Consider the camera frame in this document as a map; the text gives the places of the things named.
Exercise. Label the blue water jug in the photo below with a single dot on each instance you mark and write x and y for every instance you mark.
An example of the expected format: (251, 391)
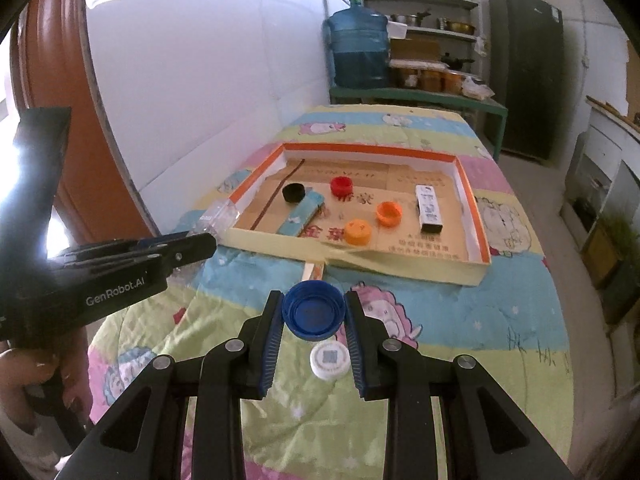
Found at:
(357, 47)

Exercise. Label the grey wall shelf unit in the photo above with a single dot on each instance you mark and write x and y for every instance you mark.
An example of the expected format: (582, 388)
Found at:
(430, 10)

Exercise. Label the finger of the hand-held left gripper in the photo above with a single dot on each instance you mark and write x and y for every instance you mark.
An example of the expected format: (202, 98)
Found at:
(125, 246)
(195, 249)

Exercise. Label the clear plastic bag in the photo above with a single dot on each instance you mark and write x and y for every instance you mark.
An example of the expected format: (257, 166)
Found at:
(477, 87)

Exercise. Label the orange ribbed bottle cap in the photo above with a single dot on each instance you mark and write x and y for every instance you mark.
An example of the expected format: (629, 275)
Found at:
(389, 214)

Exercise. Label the clear patterned plastic box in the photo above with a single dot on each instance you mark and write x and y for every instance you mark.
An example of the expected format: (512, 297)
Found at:
(220, 215)

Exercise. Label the blue bottle cap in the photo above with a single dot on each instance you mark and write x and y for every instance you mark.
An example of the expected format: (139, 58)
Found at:
(314, 312)

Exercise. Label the grey kitchen cabinet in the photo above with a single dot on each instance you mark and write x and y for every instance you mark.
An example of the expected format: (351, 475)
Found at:
(605, 160)

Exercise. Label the red bottle cap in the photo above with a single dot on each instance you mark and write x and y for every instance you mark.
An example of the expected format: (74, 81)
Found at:
(341, 186)

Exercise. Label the small white box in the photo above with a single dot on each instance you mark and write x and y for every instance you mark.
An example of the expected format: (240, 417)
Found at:
(396, 31)

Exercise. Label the person's left hand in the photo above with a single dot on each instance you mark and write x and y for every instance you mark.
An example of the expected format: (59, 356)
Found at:
(75, 360)

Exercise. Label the cream rectangular box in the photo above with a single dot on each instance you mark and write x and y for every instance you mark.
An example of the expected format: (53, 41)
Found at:
(312, 271)

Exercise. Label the white round cap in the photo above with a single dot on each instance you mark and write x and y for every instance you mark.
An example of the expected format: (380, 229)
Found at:
(328, 361)

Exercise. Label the brown cardboard box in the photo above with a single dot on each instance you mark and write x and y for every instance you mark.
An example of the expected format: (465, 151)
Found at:
(415, 49)

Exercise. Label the thin brown stick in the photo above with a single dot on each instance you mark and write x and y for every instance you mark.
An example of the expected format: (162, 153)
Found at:
(275, 192)

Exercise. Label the dark grey refrigerator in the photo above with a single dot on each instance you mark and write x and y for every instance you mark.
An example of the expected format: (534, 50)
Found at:
(525, 75)

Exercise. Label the light blue rectangular box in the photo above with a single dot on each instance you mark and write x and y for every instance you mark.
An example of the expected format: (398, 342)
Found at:
(302, 212)

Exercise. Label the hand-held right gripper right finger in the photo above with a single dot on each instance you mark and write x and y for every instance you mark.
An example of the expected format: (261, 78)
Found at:
(356, 355)

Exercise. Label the printed cartoon blanket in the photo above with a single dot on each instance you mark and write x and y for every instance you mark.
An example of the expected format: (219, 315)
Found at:
(475, 340)

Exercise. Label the orange printed cap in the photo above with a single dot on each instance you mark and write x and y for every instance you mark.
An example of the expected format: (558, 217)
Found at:
(358, 231)

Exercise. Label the cardboard sheet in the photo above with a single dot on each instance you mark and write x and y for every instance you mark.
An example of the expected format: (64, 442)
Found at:
(634, 80)

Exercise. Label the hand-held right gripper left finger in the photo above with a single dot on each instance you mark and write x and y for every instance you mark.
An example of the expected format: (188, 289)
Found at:
(270, 350)

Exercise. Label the white cartoon rectangular box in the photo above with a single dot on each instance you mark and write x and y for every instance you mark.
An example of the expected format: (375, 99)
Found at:
(430, 209)

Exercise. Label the black cooking pot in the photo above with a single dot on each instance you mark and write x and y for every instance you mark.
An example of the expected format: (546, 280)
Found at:
(452, 60)

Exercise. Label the orange-rimmed cardboard tray box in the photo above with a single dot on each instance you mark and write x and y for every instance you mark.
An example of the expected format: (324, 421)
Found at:
(400, 267)

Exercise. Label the black bottle cap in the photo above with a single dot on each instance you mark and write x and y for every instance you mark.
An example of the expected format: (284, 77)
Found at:
(294, 193)

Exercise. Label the brown wooden door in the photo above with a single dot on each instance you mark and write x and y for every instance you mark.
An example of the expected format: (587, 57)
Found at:
(65, 60)

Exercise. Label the green low table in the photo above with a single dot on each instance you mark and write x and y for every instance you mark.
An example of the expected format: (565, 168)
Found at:
(420, 96)

